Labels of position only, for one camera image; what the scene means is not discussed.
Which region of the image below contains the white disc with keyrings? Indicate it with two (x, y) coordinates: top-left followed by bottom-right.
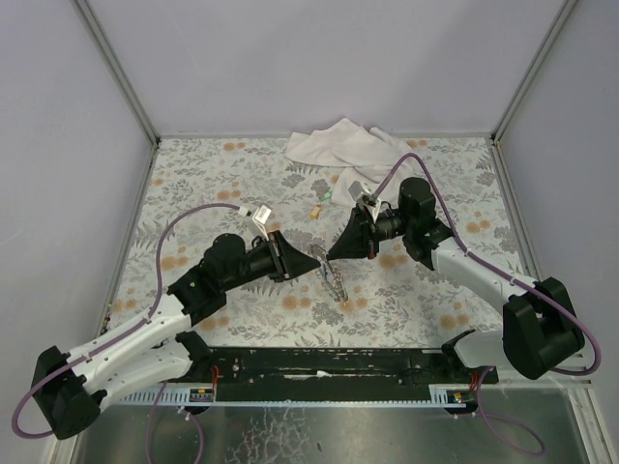
(309, 244), (348, 303)

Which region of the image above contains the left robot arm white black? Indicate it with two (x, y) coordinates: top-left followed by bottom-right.
(29, 231), (320, 440)

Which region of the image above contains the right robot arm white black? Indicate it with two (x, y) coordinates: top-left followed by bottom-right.
(327, 177), (585, 380)

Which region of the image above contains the green tagged key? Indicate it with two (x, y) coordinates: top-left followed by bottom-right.
(319, 190), (333, 202)

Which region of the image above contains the white crumpled cloth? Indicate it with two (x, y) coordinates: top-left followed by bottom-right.
(285, 118), (411, 207)

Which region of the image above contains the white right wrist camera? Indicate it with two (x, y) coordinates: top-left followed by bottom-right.
(348, 181), (387, 224)

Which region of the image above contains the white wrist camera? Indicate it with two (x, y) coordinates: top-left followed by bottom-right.
(348, 181), (387, 224)
(238, 204), (272, 240)

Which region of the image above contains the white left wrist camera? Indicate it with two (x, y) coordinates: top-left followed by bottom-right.
(238, 204), (272, 240)

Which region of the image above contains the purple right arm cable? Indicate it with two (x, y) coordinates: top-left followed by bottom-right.
(371, 152), (604, 375)

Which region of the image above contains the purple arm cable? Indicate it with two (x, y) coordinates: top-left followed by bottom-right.
(11, 202), (248, 437)
(371, 152), (604, 375)

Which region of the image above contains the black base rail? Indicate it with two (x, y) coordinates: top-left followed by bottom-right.
(172, 347), (483, 390)

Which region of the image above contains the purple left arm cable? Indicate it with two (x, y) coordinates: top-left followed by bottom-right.
(11, 202), (248, 437)

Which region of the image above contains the purple left floor cable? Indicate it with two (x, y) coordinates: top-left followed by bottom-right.
(144, 379), (204, 464)

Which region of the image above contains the purple floor cable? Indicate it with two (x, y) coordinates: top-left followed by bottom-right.
(476, 369), (546, 458)
(144, 379), (204, 464)

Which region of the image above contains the white slotted cable duct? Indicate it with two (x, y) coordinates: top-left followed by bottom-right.
(118, 381), (477, 409)

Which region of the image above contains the purple right floor cable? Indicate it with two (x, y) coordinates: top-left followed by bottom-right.
(476, 369), (546, 458)

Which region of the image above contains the grey aluminium corner post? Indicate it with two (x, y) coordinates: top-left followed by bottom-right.
(489, 0), (580, 146)

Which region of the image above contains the grey left corner post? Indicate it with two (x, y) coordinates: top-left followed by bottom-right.
(71, 0), (161, 146)

